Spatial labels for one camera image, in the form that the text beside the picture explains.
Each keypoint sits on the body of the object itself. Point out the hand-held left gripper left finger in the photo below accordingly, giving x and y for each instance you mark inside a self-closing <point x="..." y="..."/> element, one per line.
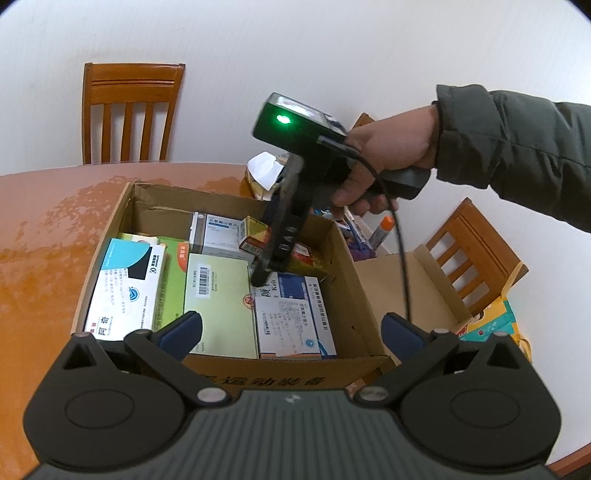
<point x="180" y="334"/>

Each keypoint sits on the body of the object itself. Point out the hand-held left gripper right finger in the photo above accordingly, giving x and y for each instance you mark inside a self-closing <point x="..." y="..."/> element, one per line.
<point x="401" y="337"/>

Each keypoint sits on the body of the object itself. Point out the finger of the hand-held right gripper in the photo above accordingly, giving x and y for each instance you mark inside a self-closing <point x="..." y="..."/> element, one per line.
<point x="277" y="244"/>

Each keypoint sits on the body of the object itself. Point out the gold red box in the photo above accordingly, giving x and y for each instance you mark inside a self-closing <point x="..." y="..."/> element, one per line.
<point x="309" y="263"/>

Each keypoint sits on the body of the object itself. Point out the white teal medicine box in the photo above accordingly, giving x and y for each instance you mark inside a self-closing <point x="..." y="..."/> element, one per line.
<point x="120" y="295"/>

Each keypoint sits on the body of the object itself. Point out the cardboard box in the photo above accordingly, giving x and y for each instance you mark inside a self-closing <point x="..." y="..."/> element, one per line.
<point x="286" y="374"/>

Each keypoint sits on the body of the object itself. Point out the person's right forearm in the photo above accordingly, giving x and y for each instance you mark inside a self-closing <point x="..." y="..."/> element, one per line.
<point x="517" y="143"/>

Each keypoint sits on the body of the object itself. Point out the wooden desktop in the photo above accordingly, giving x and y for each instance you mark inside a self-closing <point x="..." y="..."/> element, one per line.
<point x="46" y="258"/>

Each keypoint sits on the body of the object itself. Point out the person's right hand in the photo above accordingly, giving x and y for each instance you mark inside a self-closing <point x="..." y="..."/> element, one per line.
<point x="397" y="143"/>

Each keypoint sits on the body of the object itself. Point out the pale green flat box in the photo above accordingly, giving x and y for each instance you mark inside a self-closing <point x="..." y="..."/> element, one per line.
<point x="217" y="309"/>

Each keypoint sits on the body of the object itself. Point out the white paper packet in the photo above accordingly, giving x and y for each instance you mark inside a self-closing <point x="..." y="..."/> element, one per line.
<point x="265" y="166"/>

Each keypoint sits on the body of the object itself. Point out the white grey box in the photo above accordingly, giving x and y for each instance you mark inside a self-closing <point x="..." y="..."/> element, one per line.
<point x="221" y="235"/>

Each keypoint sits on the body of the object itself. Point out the white blue medicine box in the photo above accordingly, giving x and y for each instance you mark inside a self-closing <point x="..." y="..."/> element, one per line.
<point x="291" y="323"/>

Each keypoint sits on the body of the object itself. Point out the orange white tube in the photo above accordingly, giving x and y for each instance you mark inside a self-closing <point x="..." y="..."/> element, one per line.
<point x="384" y="226"/>

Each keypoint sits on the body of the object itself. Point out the purple packet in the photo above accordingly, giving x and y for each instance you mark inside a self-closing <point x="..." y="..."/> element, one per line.
<point x="362" y="249"/>

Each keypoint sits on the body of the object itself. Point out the colourful paper bag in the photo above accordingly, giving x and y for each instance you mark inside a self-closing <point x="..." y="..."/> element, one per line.
<point x="496" y="323"/>

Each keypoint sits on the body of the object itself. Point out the wooden chair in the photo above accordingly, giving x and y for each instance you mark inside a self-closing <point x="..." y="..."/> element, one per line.
<point x="134" y="74"/>
<point x="480" y="258"/>

